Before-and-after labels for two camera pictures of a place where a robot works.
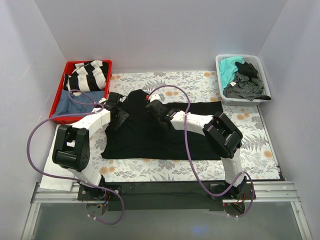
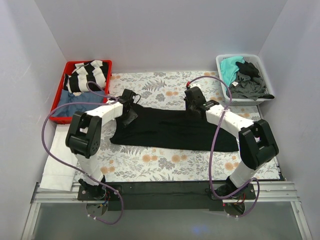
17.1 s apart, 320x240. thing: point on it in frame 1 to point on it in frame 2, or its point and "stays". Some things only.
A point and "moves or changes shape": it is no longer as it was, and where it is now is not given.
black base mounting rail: (166, 196) stays
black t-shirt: (139, 138) moves or changes shape
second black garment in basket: (247, 69) stays
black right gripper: (155, 108) to (191, 107)
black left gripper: (120, 117) to (130, 116)
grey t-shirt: (243, 87) stays
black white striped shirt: (89, 76) stays
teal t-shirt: (228, 69) stays
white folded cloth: (51, 168) stays
